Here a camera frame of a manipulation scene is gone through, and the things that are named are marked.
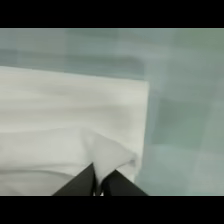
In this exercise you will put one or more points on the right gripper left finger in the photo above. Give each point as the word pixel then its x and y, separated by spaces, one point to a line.
pixel 81 185

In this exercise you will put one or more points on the white shirt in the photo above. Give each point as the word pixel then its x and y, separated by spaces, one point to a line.
pixel 66 120

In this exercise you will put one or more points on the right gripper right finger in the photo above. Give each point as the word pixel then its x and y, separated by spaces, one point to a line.
pixel 120 186

